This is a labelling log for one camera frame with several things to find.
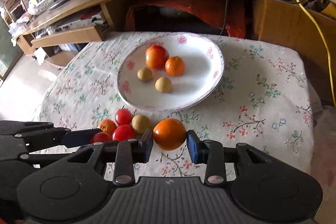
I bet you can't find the small orange mandarin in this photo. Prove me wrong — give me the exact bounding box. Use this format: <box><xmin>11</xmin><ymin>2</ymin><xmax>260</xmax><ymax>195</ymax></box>
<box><xmin>98</xmin><ymin>119</ymin><xmax>117</xmax><ymax>136</ymax></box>

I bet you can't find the large red-orange tomato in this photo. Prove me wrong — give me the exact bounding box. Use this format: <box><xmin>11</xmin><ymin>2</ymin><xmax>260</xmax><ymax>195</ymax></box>
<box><xmin>145</xmin><ymin>45</ymin><xmax>169</xmax><ymax>69</ymax></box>

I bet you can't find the yellow cable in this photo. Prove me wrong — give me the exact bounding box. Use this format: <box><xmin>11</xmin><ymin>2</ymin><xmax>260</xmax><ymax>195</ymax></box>
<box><xmin>223</xmin><ymin>0</ymin><xmax>336</xmax><ymax>106</ymax></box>

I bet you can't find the wooden tv stand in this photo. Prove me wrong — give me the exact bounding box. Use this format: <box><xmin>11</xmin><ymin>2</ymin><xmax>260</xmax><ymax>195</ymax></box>
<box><xmin>17</xmin><ymin>0</ymin><xmax>335</xmax><ymax>101</ymax></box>

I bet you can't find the silver set-top box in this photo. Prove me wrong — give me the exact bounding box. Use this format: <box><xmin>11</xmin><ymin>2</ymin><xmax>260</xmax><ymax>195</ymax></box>
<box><xmin>34</xmin><ymin>8</ymin><xmax>106</xmax><ymax>38</ymax></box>

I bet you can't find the tan longan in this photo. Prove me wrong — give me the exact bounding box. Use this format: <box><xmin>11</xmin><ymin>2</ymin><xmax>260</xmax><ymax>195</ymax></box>
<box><xmin>137</xmin><ymin>67</ymin><xmax>153</xmax><ymax>82</ymax></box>
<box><xmin>155</xmin><ymin>77</ymin><xmax>173</xmax><ymax>93</ymax></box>
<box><xmin>131</xmin><ymin>114</ymin><xmax>151</xmax><ymax>134</ymax></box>

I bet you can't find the red cherry tomato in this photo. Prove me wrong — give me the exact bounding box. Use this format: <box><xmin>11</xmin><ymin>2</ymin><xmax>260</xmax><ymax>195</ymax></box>
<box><xmin>115</xmin><ymin>109</ymin><xmax>133</xmax><ymax>126</ymax></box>
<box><xmin>89</xmin><ymin>132</ymin><xmax>112</xmax><ymax>144</ymax></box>
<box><xmin>112</xmin><ymin>124</ymin><xmax>135</xmax><ymax>141</ymax></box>

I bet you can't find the smooth orange mandarin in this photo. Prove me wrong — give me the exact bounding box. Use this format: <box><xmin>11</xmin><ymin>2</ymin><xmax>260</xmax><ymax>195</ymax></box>
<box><xmin>153</xmin><ymin>118</ymin><xmax>187</xmax><ymax>151</ymax></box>

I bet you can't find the white floral ceramic bowl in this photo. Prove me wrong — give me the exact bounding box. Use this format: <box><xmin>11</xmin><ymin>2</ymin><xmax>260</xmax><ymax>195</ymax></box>
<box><xmin>117</xmin><ymin>33</ymin><xmax>224</xmax><ymax>112</ymax></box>

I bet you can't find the rough orange mandarin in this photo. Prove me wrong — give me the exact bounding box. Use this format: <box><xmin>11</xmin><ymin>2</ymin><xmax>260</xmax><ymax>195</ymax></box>
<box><xmin>165</xmin><ymin>56</ymin><xmax>185</xmax><ymax>76</ymax></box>

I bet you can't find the floral white tablecloth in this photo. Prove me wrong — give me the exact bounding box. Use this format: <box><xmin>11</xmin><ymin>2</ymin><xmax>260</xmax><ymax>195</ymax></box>
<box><xmin>34</xmin><ymin>32</ymin><xmax>313</xmax><ymax>172</ymax></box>

